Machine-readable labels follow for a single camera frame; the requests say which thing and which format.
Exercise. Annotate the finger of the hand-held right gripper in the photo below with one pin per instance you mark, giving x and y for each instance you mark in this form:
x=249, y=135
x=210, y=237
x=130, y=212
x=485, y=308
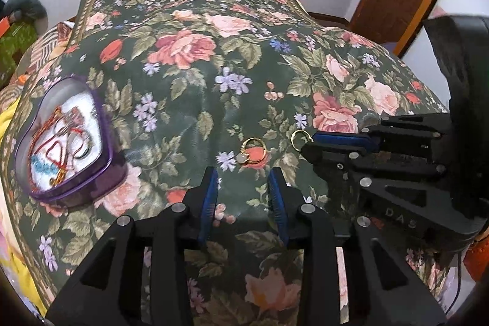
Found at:
x=336, y=139
x=344, y=165

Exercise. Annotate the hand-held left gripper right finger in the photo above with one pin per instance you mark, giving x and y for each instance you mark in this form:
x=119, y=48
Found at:
x=277, y=203

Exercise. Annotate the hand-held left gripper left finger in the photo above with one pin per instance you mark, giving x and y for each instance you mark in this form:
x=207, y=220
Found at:
x=208, y=203

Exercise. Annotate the purple heart-shaped tin box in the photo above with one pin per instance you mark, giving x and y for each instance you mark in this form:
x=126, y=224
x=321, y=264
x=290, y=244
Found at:
x=65, y=142

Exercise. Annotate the person's right hand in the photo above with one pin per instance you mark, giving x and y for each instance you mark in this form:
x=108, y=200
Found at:
x=479, y=257

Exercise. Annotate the white heart-print wardrobe door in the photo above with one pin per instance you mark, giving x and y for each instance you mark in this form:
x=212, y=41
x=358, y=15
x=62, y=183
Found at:
x=435, y=39

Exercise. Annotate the floral blanket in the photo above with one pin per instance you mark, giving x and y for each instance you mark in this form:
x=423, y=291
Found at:
x=214, y=62

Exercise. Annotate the yellow blanket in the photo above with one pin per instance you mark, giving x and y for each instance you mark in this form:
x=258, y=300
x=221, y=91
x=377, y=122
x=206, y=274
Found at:
x=7, y=127

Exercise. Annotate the striped patchwork quilt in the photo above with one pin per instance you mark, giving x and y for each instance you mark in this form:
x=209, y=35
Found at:
x=38, y=51

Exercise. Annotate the green patterned cloth cover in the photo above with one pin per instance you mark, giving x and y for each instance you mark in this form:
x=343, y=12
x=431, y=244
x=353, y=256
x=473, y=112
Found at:
x=15, y=47

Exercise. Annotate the orange box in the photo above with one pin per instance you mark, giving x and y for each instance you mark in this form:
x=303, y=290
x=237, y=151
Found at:
x=5, y=24

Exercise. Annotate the grey plush pillow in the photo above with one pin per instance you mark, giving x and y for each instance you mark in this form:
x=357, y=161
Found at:
x=23, y=5

